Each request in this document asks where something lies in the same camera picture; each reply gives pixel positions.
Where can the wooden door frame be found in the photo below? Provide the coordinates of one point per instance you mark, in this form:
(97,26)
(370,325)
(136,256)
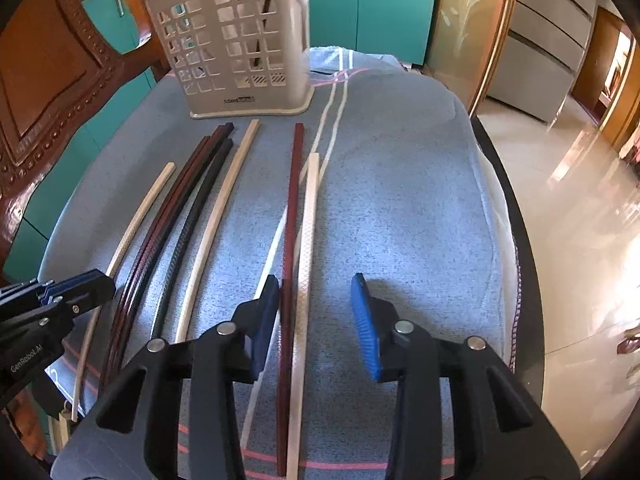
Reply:
(592,60)

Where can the glass door with wooden frame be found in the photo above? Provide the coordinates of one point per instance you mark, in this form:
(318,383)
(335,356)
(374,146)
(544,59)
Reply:
(465,25)

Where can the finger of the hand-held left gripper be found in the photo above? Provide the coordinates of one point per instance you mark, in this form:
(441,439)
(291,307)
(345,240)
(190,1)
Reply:
(75,285)
(45,317)

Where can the grey refrigerator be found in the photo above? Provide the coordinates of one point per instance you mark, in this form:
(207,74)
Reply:
(540,35)

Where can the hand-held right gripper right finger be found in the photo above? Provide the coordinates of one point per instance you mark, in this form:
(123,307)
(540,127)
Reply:
(365,330)

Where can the beige plastic utensil basket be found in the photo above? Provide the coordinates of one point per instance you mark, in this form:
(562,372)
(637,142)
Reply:
(235,105)

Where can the blue towel with white stripes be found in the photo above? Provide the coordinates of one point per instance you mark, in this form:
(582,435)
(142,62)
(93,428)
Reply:
(400,235)

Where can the cream patterned chopstick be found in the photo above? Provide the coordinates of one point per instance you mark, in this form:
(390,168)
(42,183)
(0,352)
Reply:
(306,260)

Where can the black textured chopstick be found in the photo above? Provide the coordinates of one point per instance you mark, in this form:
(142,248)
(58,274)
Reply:
(192,210)

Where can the dark red chopstick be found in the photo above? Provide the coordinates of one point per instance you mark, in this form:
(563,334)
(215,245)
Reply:
(293,200)
(268,6)
(215,150)
(161,210)

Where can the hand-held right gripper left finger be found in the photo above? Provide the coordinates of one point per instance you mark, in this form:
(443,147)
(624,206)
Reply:
(265,320)

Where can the carved wooden chair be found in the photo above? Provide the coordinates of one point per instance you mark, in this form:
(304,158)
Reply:
(45,75)

